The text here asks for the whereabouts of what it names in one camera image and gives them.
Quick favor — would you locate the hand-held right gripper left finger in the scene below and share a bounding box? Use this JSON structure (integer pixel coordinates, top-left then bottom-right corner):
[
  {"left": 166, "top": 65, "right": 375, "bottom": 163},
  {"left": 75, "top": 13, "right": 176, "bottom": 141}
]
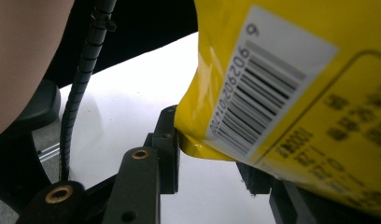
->
[{"left": 144, "top": 105, "right": 180, "bottom": 194}]

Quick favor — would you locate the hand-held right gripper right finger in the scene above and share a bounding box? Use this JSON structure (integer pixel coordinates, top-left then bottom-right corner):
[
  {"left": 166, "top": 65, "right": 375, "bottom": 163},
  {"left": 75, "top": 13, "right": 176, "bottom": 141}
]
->
[{"left": 235, "top": 161, "right": 274, "bottom": 195}]

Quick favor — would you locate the yellow snack bag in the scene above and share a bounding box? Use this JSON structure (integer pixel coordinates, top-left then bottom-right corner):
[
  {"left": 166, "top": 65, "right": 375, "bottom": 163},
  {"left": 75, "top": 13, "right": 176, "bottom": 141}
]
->
[{"left": 174, "top": 0, "right": 381, "bottom": 218}]

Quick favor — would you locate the black corrugated cable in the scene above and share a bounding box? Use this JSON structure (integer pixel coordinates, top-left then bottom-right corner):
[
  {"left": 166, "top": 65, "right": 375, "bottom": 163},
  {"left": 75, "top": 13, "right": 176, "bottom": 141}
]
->
[{"left": 58, "top": 0, "right": 118, "bottom": 183}]

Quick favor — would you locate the silver metal rail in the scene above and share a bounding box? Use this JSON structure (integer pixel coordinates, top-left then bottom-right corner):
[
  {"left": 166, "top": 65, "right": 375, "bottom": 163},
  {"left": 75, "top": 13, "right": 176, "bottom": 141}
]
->
[{"left": 37, "top": 142, "right": 61, "bottom": 163}]

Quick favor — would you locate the black metal frame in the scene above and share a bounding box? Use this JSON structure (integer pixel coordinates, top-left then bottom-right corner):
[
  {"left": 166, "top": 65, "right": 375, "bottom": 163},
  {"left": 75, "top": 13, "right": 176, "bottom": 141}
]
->
[{"left": 0, "top": 78, "right": 62, "bottom": 216}]

